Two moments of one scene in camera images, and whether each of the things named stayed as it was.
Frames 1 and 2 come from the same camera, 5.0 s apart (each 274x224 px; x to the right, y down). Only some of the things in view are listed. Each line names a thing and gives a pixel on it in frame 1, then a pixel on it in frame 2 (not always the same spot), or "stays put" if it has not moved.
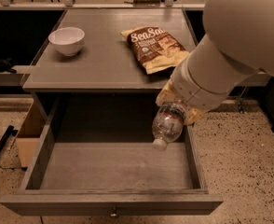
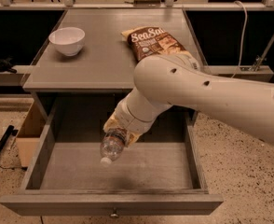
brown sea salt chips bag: x=157 y=49 stays put
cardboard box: x=30 y=133 stays put
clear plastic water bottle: x=167 y=123 → x=113 y=144
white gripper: x=184 y=89 → x=127 y=117
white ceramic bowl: x=67 y=40 stays put
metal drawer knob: x=114 y=214 stays put
